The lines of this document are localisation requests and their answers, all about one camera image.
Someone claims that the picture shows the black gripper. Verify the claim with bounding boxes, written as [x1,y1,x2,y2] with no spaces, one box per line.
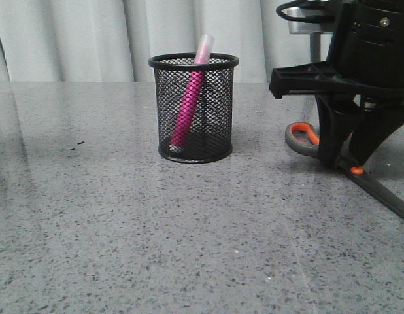
[269,3,404,167]

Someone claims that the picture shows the grey orange scissors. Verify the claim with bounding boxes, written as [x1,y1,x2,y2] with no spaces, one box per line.
[284,122,404,220]

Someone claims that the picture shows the pink marker pen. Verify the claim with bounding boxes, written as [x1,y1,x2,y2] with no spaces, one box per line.
[169,33,214,154]

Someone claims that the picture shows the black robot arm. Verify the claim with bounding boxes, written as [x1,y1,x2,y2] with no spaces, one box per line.
[269,1,404,167]

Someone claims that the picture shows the black mesh pen holder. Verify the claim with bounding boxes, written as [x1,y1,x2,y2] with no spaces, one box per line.
[148,53,239,164]

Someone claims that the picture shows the grey curtain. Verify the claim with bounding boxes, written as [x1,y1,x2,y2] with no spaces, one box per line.
[0,0,340,83]

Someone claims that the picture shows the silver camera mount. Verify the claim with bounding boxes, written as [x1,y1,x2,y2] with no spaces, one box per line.
[285,0,340,63]

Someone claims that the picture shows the black cable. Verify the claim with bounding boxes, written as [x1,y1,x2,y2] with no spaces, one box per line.
[275,0,341,24]

